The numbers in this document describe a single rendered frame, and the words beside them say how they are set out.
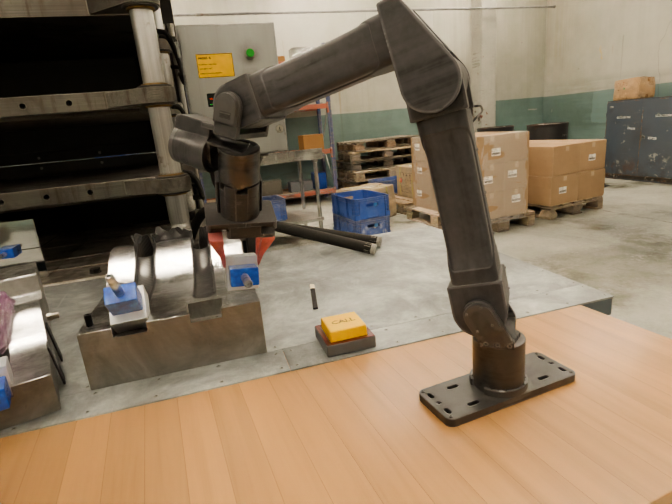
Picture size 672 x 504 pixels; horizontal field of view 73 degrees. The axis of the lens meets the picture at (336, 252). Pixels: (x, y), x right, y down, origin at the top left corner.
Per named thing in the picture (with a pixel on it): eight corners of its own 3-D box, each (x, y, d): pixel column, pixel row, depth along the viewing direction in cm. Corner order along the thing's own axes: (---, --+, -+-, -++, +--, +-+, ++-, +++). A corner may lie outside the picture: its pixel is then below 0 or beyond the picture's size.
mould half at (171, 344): (267, 352, 72) (255, 273, 69) (90, 390, 66) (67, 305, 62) (240, 268, 119) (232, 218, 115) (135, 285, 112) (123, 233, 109)
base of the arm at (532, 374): (414, 341, 55) (448, 367, 49) (538, 305, 62) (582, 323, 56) (416, 397, 58) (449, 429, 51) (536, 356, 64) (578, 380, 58)
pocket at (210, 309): (226, 329, 70) (222, 307, 69) (191, 336, 68) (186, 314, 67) (224, 318, 74) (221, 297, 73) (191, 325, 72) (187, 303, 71)
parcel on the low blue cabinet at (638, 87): (656, 97, 624) (658, 75, 616) (637, 98, 615) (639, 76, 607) (628, 99, 663) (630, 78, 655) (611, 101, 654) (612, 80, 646)
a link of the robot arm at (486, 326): (462, 302, 52) (515, 306, 49) (470, 277, 59) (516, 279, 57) (462, 352, 53) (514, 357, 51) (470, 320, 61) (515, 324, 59)
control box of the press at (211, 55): (322, 427, 178) (276, 18, 138) (244, 447, 170) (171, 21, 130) (309, 397, 199) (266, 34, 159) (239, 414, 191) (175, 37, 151)
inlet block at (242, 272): (267, 301, 64) (265, 263, 64) (231, 304, 63) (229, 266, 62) (256, 283, 77) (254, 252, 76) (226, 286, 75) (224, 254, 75)
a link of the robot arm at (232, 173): (203, 184, 64) (200, 138, 60) (227, 170, 68) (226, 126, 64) (245, 199, 62) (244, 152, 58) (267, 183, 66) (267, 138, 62)
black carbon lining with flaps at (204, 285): (220, 306, 75) (211, 252, 72) (116, 326, 71) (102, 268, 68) (214, 255, 107) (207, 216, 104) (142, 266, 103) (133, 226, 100)
